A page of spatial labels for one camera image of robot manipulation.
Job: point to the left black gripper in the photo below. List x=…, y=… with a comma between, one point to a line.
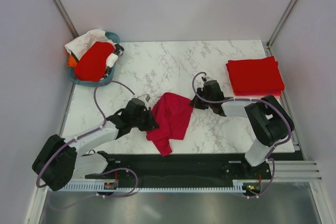
x=151, y=124

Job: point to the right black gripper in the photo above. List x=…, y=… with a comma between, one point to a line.
x=196, y=104

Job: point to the magenta t shirt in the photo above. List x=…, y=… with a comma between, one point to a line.
x=172, y=113

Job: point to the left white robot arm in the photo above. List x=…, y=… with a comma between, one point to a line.
x=63, y=159

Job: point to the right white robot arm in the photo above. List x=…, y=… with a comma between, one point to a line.
x=271, y=124

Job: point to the folded orange t shirt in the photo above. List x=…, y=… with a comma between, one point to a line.
x=256, y=93

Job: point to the folded red t shirt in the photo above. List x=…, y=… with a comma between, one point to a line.
x=255, y=75

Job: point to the black white garment in basket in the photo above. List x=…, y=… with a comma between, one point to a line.
x=112, y=58

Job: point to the red t shirt in basket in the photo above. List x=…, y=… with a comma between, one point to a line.
x=92, y=65

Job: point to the teal laundry basket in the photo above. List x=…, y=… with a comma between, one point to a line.
x=104, y=81

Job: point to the orange garment in basket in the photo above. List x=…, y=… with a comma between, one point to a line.
x=72, y=61

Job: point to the white t shirt in basket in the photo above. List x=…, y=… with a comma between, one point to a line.
x=80, y=45

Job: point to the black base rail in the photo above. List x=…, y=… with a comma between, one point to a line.
x=180, y=170

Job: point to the right aluminium frame post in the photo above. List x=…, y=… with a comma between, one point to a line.
x=286, y=14

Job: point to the aluminium frame post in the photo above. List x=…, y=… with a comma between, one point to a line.
x=66, y=18
x=286, y=14

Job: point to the white slotted cable duct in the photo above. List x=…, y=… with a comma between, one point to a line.
x=104, y=187

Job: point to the left aluminium frame post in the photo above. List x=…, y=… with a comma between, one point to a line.
x=66, y=18

